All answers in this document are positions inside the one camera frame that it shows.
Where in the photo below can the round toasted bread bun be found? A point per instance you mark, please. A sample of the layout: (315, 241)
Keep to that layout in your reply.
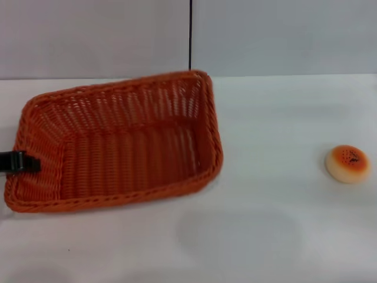
(344, 169)

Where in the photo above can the orange woven plastic basket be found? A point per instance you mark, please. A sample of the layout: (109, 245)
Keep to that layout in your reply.
(132, 159)

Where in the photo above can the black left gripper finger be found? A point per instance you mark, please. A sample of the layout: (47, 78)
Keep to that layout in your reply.
(17, 161)

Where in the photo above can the black vertical wall strip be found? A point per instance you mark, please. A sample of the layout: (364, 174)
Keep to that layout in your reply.
(190, 35)

